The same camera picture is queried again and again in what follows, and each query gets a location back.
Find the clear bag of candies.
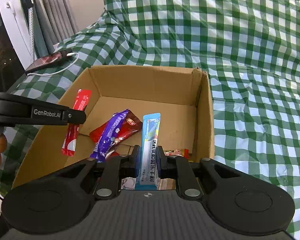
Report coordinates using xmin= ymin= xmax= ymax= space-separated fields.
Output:
xmin=121 ymin=149 xmax=190 ymax=190

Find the white charging cable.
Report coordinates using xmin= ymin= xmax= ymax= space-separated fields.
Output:
xmin=27 ymin=52 xmax=80 ymax=77

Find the white window frame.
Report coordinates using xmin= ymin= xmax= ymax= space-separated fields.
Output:
xmin=0 ymin=0 xmax=31 ymax=69

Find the red white snack stick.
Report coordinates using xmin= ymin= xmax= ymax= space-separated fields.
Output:
xmin=62 ymin=89 xmax=91 ymax=157

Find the dark red drink pouch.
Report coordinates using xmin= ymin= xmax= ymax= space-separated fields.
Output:
xmin=89 ymin=109 xmax=142 ymax=157

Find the purple chocolate bar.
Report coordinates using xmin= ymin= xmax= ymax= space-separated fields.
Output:
xmin=90 ymin=109 xmax=129 ymax=162

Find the green checkered sofa cover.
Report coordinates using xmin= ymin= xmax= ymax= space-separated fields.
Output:
xmin=13 ymin=0 xmax=300 ymax=239

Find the black smartphone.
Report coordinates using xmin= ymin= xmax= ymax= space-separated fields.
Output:
xmin=25 ymin=49 xmax=72 ymax=74

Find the white braided steamer hose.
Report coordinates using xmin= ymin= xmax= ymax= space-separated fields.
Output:
xmin=27 ymin=4 xmax=36 ymax=65

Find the brown cardboard box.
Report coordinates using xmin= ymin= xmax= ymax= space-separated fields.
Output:
xmin=13 ymin=66 xmax=215 ymax=186

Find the light blue snack stick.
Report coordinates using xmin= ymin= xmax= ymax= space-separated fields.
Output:
xmin=135 ymin=113 xmax=161 ymax=191

